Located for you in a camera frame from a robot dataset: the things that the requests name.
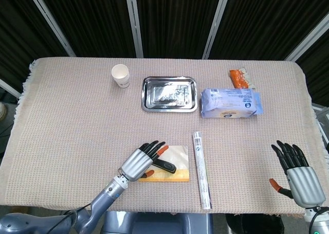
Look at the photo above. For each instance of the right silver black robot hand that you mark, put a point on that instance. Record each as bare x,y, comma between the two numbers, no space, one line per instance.
303,185

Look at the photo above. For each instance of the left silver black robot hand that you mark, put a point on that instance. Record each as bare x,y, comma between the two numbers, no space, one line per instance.
136,164

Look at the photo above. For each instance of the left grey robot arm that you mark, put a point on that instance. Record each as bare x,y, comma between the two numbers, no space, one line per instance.
102,200

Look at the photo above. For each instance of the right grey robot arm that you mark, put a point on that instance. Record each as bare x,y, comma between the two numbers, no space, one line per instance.
318,219

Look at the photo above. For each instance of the wooden cutting board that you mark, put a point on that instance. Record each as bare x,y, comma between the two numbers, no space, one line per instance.
180,164

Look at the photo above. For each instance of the grey blue robot torso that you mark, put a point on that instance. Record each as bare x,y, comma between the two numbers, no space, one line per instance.
154,222

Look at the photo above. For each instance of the plastic wrapped bag roll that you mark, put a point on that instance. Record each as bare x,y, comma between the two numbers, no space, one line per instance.
201,167

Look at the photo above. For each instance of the beige woven tablecloth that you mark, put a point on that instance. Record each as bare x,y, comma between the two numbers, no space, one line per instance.
77,128

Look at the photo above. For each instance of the stainless steel rectangular tray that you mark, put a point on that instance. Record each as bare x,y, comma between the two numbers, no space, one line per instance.
168,93

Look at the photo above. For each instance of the white paper cup stack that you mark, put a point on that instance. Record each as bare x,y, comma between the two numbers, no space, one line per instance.
120,74

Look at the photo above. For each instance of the blue wet wipes pack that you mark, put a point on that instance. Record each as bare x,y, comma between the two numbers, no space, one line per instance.
228,103

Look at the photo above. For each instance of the orange snack packet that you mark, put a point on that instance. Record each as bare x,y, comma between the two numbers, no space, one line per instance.
239,78

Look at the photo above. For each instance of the grey partition post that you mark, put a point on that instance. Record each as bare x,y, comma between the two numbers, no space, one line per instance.
216,23
308,36
9,87
135,20
51,20

